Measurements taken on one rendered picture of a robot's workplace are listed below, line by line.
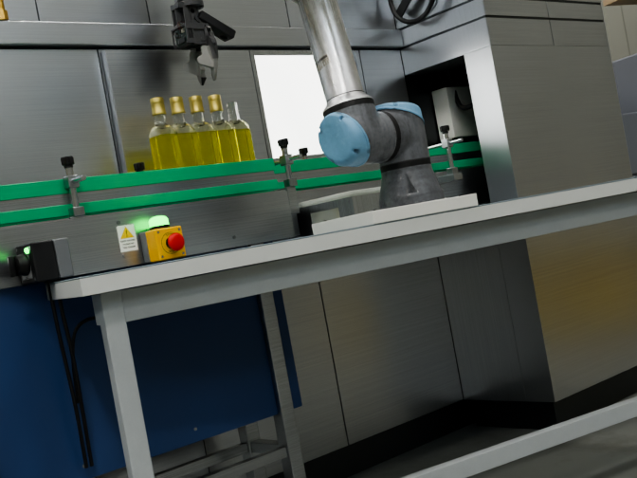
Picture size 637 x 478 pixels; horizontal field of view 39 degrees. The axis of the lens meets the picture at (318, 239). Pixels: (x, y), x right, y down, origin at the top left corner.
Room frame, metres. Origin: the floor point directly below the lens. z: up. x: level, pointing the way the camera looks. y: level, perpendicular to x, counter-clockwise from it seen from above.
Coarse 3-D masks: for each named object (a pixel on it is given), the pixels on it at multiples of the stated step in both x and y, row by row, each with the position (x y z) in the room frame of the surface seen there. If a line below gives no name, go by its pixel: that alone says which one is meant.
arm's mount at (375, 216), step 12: (420, 204) 1.92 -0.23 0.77; (432, 204) 1.93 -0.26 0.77; (444, 204) 1.94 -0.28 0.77; (456, 204) 1.96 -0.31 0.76; (468, 204) 1.98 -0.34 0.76; (348, 216) 1.95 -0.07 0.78; (360, 216) 1.90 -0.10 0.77; (372, 216) 1.86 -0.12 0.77; (384, 216) 1.87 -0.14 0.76; (396, 216) 1.89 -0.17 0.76; (408, 216) 1.90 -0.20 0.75; (312, 228) 2.10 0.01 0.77; (324, 228) 2.05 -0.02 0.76; (336, 228) 2.00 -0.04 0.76; (348, 228) 1.95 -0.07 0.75
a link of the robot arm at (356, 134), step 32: (320, 0) 1.93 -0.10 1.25; (320, 32) 1.93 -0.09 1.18; (320, 64) 1.93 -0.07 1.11; (352, 64) 1.93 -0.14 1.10; (352, 96) 1.90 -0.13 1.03; (320, 128) 1.92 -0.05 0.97; (352, 128) 1.86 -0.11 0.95; (384, 128) 1.92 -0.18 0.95; (352, 160) 1.89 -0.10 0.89; (384, 160) 1.96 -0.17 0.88
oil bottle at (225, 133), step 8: (216, 120) 2.34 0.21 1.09; (224, 120) 2.34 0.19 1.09; (216, 128) 2.32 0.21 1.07; (224, 128) 2.33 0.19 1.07; (232, 128) 2.35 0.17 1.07; (216, 136) 2.32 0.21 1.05; (224, 136) 2.32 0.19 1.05; (232, 136) 2.34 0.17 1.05; (224, 144) 2.32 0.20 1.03; (232, 144) 2.34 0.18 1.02; (224, 152) 2.32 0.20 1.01; (232, 152) 2.34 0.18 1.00; (224, 160) 2.32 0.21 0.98; (232, 160) 2.33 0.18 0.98
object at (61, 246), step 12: (48, 240) 1.77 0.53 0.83; (60, 240) 1.78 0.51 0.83; (24, 252) 1.77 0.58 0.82; (36, 252) 1.75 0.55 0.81; (48, 252) 1.76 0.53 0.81; (60, 252) 1.78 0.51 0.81; (36, 264) 1.75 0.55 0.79; (48, 264) 1.76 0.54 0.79; (60, 264) 1.78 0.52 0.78; (24, 276) 1.79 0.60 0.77; (36, 276) 1.74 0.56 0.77; (48, 276) 1.76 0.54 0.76; (60, 276) 1.78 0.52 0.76; (72, 276) 1.80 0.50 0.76
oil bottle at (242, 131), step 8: (232, 120) 2.38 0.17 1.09; (240, 120) 2.38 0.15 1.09; (240, 128) 2.37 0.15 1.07; (248, 128) 2.39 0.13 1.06; (240, 136) 2.37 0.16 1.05; (248, 136) 2.38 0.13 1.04; (240, 144) 2.36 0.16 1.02; (248, 144) 2.38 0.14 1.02; (240, 152) 2.36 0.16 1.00; (248, 152) 2.38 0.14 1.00; (240, 160) 2.36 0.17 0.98
